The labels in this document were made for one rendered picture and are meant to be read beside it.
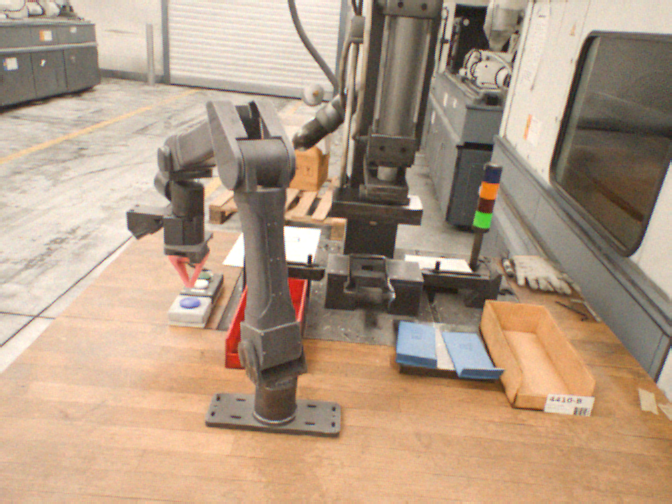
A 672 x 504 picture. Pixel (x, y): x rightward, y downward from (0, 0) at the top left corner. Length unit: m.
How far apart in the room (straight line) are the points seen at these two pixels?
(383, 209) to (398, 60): 0.27
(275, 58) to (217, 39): 1.06
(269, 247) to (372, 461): 0.33
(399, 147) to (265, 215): 0.39
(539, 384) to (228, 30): 9.87
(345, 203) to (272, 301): 0.36
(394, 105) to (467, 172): 3.23
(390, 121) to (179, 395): 0.60
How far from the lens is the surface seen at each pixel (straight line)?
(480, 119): 4.18
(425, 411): 0.93
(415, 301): 1.16
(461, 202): 4.31
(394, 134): 1.05
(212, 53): 10.67
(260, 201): 0.74
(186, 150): 0.93
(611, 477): 0.94
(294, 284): 1.15
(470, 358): 1.04
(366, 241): 1.38
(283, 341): 0.79
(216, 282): 1.19
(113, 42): 11.36
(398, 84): 1.04
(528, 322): 1.20
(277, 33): 10.38
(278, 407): 0.83
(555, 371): 1.11
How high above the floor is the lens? 1.47
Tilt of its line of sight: 24 degrees down
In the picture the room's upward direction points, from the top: 6 degrees clockwise
